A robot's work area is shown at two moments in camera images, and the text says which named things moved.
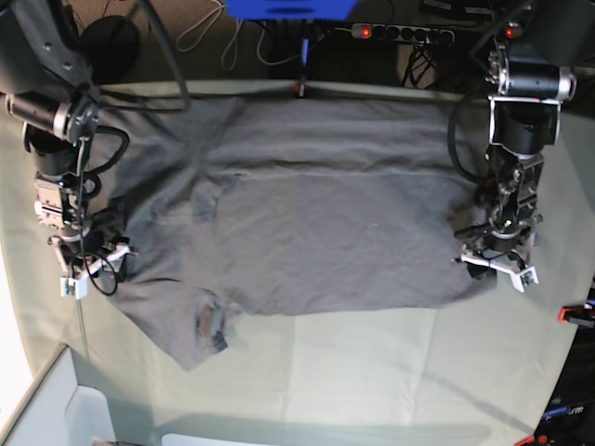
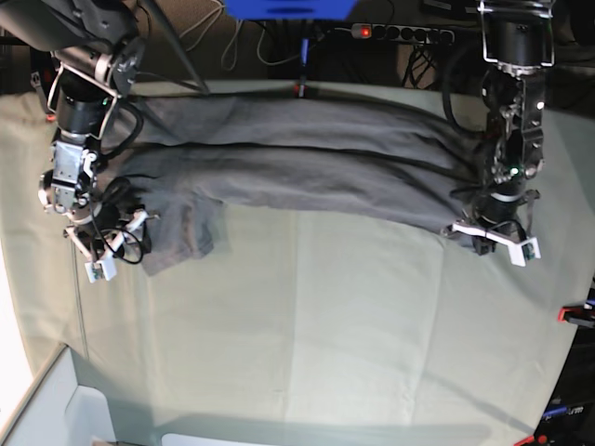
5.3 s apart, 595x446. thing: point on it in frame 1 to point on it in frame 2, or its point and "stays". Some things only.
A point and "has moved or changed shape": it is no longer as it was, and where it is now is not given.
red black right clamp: (581, 315) stays
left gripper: (93, 244) to (112, 222)
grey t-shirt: (283, 205) has moved or changed shape
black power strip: (422, 34) stays
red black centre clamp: (301, 88) stays
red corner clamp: (532, 440) stays
